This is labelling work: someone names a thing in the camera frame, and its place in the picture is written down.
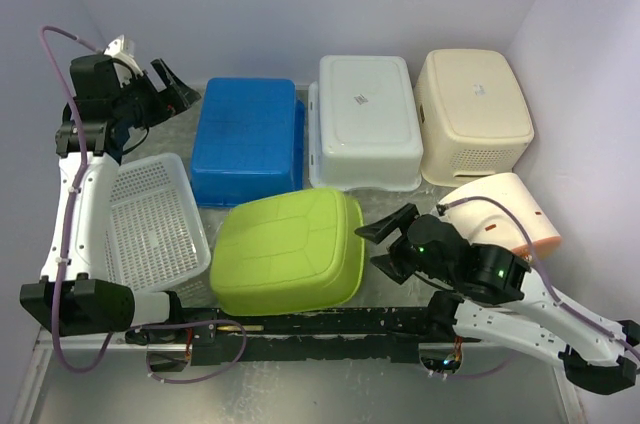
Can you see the blue plastic tub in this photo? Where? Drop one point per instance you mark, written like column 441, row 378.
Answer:
column 249, row 142

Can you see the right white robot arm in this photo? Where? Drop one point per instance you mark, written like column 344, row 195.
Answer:
column 494, row 295

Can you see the white plastic tub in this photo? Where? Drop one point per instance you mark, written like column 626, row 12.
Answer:
column 363, row 127

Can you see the white mesh basket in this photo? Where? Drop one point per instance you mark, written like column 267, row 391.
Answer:
column 155, row 239

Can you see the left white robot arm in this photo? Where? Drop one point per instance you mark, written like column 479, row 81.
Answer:
column 73, row 295

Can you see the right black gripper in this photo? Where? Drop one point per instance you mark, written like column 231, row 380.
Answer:
column 392, row 263

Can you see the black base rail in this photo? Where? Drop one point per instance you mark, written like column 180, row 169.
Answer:
column 359, row 333

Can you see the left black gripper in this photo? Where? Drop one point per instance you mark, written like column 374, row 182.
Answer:
column 169, row 101

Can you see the green plastic tub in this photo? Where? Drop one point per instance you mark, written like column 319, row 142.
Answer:
column 295, row 252

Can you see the beige perforated basket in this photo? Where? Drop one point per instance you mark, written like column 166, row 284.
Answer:
column 473, row 116

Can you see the beige round stool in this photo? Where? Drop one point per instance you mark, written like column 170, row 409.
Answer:
column 502, row 212

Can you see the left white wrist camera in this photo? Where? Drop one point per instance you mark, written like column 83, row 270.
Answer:
column 122, row 48

